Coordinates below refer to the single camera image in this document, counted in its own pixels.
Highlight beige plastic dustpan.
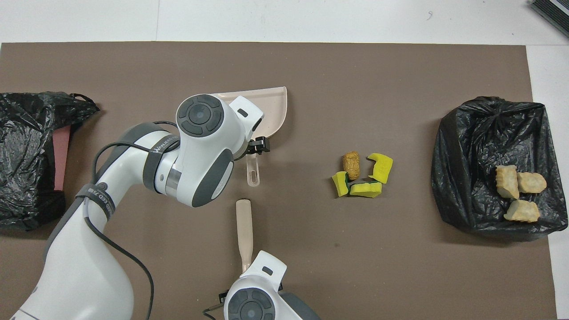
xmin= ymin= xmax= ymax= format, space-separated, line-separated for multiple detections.
xmin=209 ymin=86 xmax=288 ymax=187

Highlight beige hand brush black bristles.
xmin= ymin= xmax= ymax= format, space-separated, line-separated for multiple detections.
xmin=236 ymin=199 xmax=253 ymax=272

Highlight small yellow green sponge piece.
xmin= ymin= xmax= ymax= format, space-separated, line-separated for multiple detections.
xmin=332 ymin=171 xmax=350 ymax=197

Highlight brown cork-like chunk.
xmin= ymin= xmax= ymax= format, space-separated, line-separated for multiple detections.
xmin=342 ymin=152 xmax=361 ymax=180

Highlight yellow sponge piece green layer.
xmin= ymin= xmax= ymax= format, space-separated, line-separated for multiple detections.
xmin=349 ymin=180 xmax=383 ymax=198

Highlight yellow ridged sponge piece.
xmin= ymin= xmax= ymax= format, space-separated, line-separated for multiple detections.
xmin=367 ymin=153 xmax=394 ymax=184

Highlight pale yellow bread-like chunk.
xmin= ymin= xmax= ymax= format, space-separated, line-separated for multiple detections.
xmin=496 ymin=165 xmax=520 ymax=199
xmin=517 ymin=172 xmax=547 ymax=194
xmin=504 ymin=200 xmax=541 ymax=223

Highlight pink bin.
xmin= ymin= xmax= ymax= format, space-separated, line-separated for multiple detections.
xmin=52 ymin=125 xmax=72 ymax=192

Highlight black trash bag bin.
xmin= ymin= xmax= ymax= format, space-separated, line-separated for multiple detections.
xmin=431 ymin=96 xmax=568 ymax=236

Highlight black trash bag over pink bin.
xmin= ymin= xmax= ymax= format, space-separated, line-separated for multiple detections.
xmin=0 ymin=92 xmax=100 ymax=231

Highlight brown table mat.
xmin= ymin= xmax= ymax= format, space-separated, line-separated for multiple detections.
xmin=0 ymin=42 xmax=558 ymax=320

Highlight dark ribbed panel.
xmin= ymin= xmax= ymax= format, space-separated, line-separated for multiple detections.
xmin=529 ymin=0 xmax=569 ymax=37

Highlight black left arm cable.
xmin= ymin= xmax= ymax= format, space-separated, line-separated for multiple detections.
xmin=84 ymin=120 xmax=154 ymax=320

